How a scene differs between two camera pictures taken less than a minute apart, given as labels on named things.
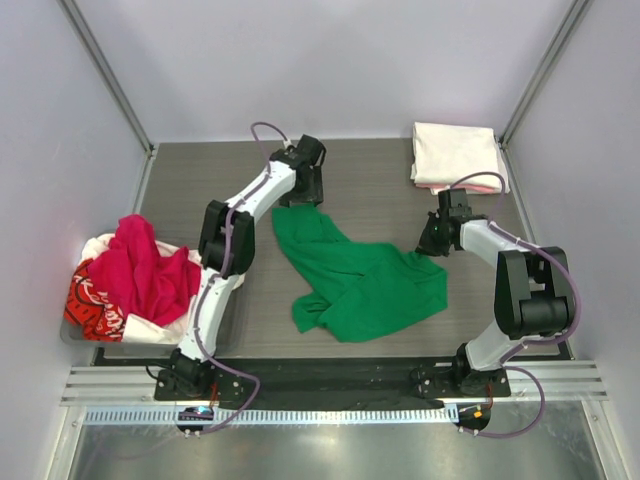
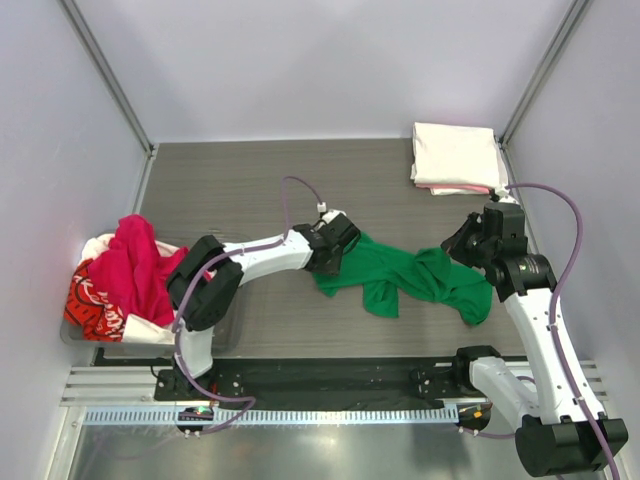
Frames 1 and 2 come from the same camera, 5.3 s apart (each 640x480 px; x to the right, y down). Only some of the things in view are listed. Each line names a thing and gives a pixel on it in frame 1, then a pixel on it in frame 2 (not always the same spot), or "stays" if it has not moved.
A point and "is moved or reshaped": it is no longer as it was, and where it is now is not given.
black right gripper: [425, 244] → [455, 245]
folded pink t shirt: [468, 188] stays
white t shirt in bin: [140, 328] stays
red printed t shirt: [91, 307] stays
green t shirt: [359, 290] is moved or reshaped
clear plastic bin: [232, 305] stays
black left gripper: [313, 195] → [332, 268]
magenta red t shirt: [149, 283] stays
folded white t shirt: [446, 154] stays
